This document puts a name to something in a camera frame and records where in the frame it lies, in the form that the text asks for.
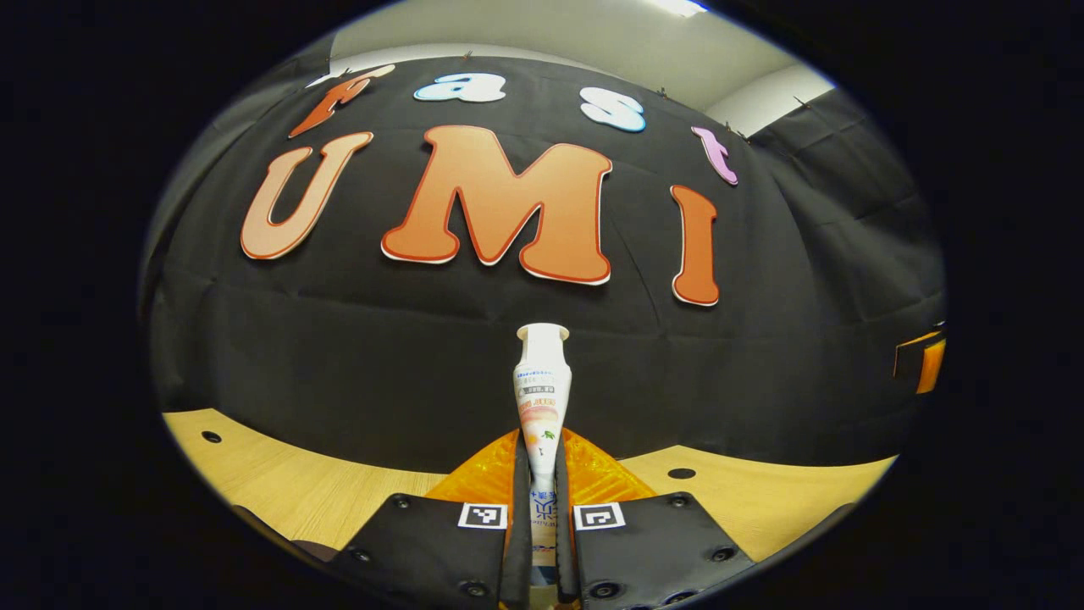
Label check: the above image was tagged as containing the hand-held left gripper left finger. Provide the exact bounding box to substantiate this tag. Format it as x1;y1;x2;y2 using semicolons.
326;428;534;610

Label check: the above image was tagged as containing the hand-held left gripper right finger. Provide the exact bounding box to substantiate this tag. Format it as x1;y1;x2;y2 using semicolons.
555;428;756;610

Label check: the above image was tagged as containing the white toothpaste tube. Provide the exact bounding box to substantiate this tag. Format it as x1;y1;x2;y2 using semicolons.
512;323;572;570

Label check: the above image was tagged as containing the wooden desktop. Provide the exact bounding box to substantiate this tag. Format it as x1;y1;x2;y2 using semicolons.
161;409;899;610

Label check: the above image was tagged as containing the black backdrop cloth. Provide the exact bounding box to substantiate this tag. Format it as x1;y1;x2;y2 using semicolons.
140;55;948;477

